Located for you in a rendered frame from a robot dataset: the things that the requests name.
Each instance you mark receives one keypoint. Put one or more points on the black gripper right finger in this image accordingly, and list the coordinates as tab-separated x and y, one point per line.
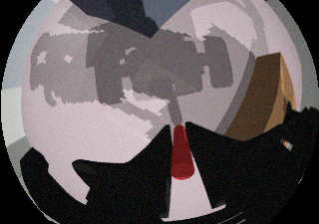
221	160

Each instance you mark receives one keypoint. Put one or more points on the red peg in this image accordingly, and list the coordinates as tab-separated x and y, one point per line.
181	165

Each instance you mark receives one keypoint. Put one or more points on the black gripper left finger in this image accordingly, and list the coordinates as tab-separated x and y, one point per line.
147	174

